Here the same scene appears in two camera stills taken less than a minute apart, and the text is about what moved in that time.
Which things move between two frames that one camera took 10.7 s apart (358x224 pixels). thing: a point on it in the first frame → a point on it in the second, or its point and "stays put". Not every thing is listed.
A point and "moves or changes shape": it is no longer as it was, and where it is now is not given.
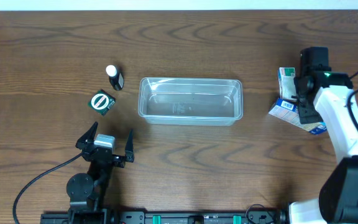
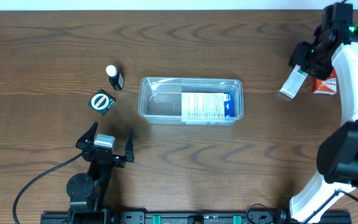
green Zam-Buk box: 102,102 stays put
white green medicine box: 286,83 moves or changes shape
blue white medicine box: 286,111 → 207,108
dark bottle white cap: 115,77 stays put
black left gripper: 84,142 stays put
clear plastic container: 192,101 stays put
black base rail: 252,215 stays put
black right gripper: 304,112 → 299,56
